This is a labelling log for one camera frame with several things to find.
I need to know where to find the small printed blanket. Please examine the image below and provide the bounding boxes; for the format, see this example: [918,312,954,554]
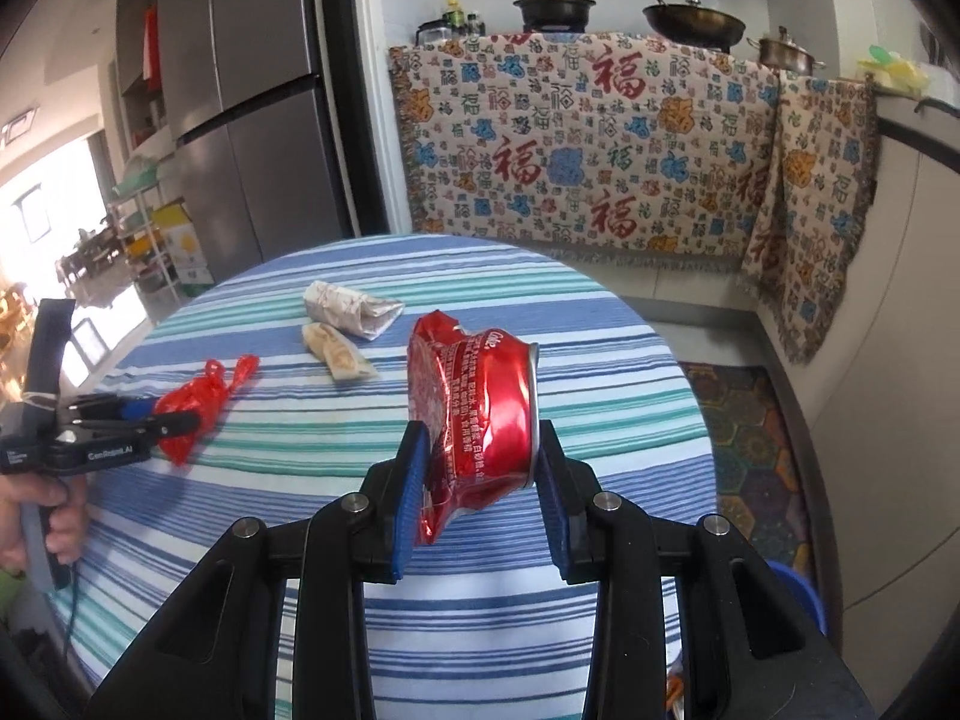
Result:
[742,71,878,365]

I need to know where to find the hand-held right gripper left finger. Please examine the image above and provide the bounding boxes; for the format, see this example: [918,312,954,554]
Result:
[86,420,432,720]

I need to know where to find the grey shelf unit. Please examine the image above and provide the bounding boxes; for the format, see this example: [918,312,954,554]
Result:
[112,0,170,158]

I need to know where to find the yellow white carton box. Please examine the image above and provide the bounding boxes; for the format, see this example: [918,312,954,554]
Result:
[154,202,215,297]

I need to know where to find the grey refrigerator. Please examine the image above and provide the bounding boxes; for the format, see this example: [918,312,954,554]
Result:
[156,0,353,286]

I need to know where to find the yellow green kitchen items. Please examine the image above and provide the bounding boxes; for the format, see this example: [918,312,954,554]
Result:
[855,45,931,95]

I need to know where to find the red plastic wrapper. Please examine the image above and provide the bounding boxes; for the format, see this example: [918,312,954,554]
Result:
[154,356,260,466]

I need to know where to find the white storage rack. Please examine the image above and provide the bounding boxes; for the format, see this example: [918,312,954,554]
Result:
[109,165,185,301]

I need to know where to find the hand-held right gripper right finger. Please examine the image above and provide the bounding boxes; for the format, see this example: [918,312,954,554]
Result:
[536,418,878,720]

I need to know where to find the crushed red can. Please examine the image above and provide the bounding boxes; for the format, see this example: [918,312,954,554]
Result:
[406,310,541,547]

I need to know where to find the condiment bottle rack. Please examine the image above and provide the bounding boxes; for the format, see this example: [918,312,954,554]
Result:
[415,0,488,46]

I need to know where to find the round striped-cloth table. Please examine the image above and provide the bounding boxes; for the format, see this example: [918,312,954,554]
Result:
[45,234,710,720]

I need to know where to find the person's left hand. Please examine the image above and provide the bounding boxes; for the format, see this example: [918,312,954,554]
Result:
[0,476,87,571]

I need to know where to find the blue plastic basket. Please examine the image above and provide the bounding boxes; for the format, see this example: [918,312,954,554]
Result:
[772,561,830,638]

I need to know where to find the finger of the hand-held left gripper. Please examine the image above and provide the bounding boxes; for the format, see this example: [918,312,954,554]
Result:
[97,411,202,451]
[67,392,162,422]

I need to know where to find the large printed blanket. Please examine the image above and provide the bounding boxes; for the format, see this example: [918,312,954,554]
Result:
[388,30,781,275]

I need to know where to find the white lower cabinet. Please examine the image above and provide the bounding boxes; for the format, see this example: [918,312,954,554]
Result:
[750,90,960,653]

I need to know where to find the steel pot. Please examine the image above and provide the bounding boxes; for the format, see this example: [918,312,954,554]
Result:
[746,26,826,76]

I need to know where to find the beige paper bag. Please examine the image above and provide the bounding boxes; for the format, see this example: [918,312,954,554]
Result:
[304,281,404,342]

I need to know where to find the small yellow snack packet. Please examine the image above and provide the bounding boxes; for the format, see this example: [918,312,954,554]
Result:
[301,322,378,382]

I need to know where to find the black clay pot red lid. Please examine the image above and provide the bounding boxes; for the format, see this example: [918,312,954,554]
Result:
[514,0,597,35]

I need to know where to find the wok with glass lid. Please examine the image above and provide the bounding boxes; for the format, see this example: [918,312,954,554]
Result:
[616,0,747,50]

